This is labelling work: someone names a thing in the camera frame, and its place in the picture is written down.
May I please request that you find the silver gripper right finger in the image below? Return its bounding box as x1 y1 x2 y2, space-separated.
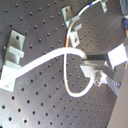
87 38 128 68

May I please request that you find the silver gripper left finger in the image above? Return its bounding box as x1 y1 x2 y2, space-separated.
80 64 121 87

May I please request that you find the white cable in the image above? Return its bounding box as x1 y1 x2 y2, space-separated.
0 0 101 99

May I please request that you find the blue object at edge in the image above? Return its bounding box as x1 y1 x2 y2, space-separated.
122 18 128 37

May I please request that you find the top silver cable clip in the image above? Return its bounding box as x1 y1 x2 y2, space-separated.
100 0 108 13

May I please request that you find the small silver cable clip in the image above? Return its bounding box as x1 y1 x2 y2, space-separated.
61 6 82 47

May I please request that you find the large silver cable clip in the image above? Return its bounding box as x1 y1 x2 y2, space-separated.
0 29 26 91

